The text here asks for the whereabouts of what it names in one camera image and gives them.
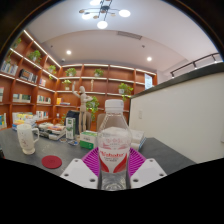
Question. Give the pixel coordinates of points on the flat round red coaster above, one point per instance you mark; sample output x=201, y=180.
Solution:
x=51, y=162

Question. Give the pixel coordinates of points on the small green and white box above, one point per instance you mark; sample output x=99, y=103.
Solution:
x=88, y=139

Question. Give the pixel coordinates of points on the brown padded chair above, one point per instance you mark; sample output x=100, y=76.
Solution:
x=101, y=122

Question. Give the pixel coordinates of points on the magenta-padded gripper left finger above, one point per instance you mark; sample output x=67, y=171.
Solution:
x=78, y=171

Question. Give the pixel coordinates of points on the white wall notice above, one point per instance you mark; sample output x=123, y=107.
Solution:
x=148, y=81

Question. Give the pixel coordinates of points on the round recessed ceiling light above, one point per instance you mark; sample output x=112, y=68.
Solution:
x=149, y=58
x=68, y=52

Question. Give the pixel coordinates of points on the black office chair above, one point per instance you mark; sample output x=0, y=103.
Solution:
x=73, y=120

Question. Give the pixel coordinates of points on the branched ceiling lamp with globes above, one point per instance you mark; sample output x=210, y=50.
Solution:
x=102, y=13

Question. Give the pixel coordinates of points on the cream mug with bear drawing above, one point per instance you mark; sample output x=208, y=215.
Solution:
x=26, y=138

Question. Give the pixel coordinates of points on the wooden shelf unit with books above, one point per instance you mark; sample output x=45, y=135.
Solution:
x=30, y=90

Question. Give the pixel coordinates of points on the white wall switch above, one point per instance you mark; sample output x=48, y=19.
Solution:
x=140, y=114

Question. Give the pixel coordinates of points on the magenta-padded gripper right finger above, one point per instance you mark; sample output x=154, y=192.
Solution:
x=148, y=171

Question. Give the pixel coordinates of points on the wooden artist mannequin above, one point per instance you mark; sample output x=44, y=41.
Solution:
x=82, y=103

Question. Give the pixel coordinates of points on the ceiling air vent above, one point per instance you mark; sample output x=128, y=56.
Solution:
x=129, y=35

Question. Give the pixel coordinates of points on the black ceiling track light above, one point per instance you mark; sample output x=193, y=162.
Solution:
x=195, y=63

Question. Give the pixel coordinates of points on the flat dark stack of books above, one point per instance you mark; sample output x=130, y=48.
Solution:
x=51, y=130

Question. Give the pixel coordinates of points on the clear water bottle red label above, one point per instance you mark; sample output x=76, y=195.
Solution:
x=114, y=146

